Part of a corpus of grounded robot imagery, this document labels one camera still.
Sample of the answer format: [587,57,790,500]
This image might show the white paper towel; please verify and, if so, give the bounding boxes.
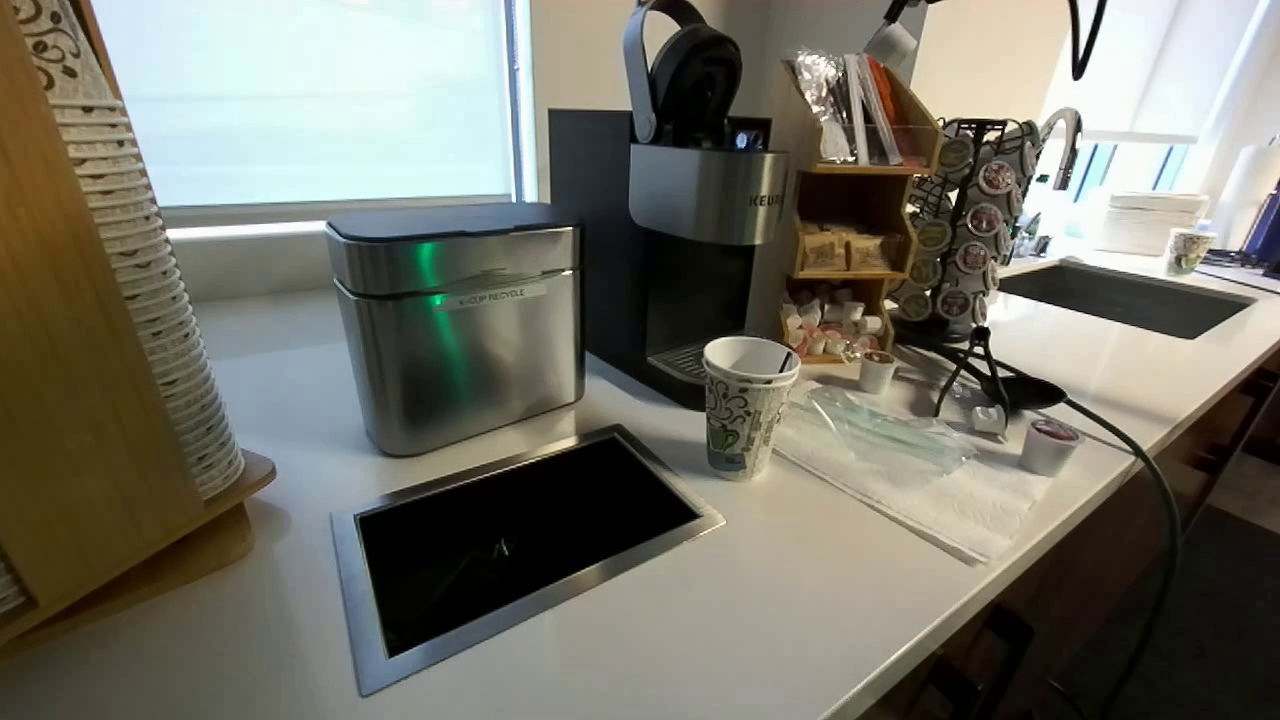
[775,384,1118,565]

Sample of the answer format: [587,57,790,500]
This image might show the red lid coffee pod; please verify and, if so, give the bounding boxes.
[1020,419,1081,477]

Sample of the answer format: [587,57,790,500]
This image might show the steel countertop trash chute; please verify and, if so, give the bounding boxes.
[326,424,720,695]

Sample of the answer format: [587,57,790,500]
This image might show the green straw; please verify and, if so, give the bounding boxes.
[807,393,964,472]

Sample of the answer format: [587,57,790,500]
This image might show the stacked paper cups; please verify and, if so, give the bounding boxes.
[4,0,245,500]

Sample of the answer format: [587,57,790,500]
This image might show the stainless steel bin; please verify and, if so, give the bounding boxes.
[326,204,583,458]

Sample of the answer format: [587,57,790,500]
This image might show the black pod carousel stand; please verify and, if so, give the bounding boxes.
[892,119,1062,418]

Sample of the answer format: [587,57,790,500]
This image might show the black power cable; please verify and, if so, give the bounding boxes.
[1033,377,1187,720]

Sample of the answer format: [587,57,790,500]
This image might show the black silver coffee machine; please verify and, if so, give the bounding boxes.
[548,0,789,407]

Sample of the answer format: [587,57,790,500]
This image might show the patterned paper cup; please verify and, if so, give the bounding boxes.
[701,335,800,480]

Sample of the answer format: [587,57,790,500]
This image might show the wooden condiment stand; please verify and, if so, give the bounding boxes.
[778,54,937,366]

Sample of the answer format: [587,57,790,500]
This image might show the white container by sink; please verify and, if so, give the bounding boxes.
[1093,191,1202,256]

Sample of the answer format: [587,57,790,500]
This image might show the dark countertop sink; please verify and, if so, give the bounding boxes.
[1001,261,1250,339]

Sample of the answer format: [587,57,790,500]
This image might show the wooden cup stand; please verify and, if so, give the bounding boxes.
[0,0,275,653]

